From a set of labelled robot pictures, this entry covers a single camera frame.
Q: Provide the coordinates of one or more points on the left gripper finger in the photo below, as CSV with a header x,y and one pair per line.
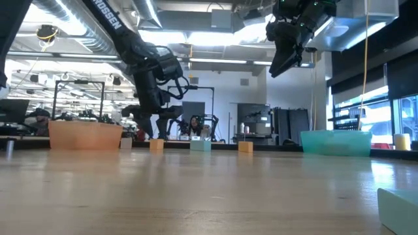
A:
x,y
162,127
146,125

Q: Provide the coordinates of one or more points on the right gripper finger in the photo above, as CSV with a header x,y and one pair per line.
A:
x,y
287,58

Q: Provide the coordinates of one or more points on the orange wooden block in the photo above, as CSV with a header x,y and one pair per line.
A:
x,y
245,147
156,144

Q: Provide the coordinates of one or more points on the natural wood block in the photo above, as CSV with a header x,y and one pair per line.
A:
x,y
126,143

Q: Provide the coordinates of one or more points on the turquoise wooden block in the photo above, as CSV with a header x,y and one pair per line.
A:
x,y
398,210
200,145

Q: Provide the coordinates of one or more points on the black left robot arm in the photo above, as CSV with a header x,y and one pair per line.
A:
x,y
130,45

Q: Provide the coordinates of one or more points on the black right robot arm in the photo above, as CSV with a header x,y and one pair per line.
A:
x,y
307,8

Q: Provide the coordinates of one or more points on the person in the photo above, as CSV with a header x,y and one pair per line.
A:
x,y
40,122
195,127

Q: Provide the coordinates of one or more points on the grey board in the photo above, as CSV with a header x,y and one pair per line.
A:
x,y
193,111

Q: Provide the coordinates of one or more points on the orange plastic bin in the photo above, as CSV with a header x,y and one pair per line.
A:
x,y
85,135

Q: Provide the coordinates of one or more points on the black standing panels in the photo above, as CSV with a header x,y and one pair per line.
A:
x,y
290,125

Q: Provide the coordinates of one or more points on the black cabinet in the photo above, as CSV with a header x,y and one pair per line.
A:
x,y
254,117

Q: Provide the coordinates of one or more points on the white bottle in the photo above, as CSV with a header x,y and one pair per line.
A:
x,y
247,129
242,128

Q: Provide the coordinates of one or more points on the black window shelf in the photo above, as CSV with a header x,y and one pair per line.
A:
x,y
347,119

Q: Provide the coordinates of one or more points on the teal plastic bin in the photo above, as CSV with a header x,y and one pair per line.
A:
x,y
336,143

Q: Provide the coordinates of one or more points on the black monitor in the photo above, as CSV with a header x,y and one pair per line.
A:
x,y
13,111

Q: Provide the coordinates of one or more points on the yellow cylinder roll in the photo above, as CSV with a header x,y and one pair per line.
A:
x,y
402,141

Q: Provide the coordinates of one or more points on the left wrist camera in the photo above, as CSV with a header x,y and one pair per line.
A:
x,y
168,67

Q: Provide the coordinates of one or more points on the black metal station frame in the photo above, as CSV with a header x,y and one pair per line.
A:
x,y
196,87
78,82

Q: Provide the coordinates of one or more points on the rectangular silver ventilation duct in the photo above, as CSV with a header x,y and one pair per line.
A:
x,y
352,19

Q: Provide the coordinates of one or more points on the round silver ventilation duct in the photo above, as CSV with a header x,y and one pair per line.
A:
x,y
81,29

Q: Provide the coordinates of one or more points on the small grey metal post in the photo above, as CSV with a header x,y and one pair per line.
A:
x,y
9,147

